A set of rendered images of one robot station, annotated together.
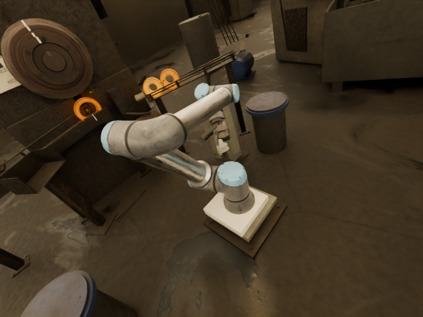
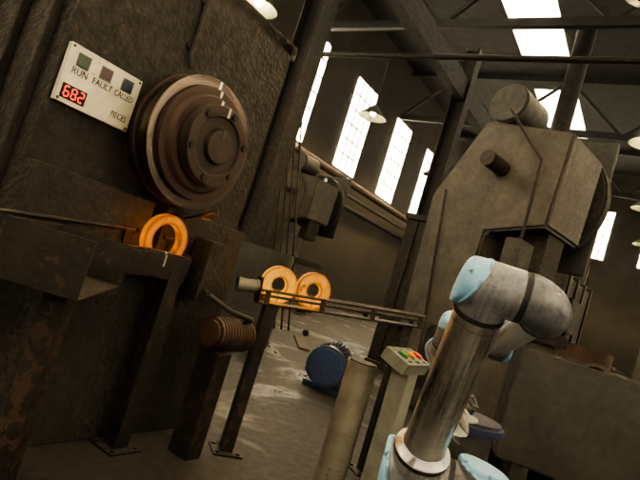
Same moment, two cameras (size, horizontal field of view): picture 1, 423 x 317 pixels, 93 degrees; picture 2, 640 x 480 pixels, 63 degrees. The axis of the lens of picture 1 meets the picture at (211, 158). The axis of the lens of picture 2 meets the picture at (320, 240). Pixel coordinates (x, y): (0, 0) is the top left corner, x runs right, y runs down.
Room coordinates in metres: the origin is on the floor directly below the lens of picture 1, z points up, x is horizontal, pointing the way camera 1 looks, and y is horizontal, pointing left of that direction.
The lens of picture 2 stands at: (-0.23, 1.10, 0.80)
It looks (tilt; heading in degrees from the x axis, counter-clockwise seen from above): 4 degrees up; 334
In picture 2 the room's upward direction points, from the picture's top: 17 degrees clockwise
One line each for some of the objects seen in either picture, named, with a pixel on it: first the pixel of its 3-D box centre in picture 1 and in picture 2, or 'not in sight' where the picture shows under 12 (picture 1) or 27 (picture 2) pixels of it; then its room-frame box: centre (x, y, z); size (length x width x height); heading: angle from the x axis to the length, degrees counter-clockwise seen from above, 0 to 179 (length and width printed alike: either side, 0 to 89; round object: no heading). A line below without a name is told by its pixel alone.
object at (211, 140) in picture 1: (212, 132); (344, 426); (1.49, -0.09, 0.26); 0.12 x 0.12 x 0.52
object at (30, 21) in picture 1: (51, 61); (195, 143); (1.66, 0.75, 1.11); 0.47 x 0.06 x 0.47; 121
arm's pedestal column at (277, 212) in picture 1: (243, 212); not in sight; (0.78, -0.06, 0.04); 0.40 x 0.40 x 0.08; 35
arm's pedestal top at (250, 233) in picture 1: (241, 207); not in sight; (0.78, -0.06, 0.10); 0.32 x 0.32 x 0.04; 35
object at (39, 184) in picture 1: (68, 199); (29, 373); (1.19, 1.05, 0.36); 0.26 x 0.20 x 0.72; 156
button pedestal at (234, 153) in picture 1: (227, 129); (388, 430); (1.38, -0.20, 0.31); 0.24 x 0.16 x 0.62; 121
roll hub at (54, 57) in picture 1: (53, 61); (214, 146); (1.58, 0.70, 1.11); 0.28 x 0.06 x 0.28; 121
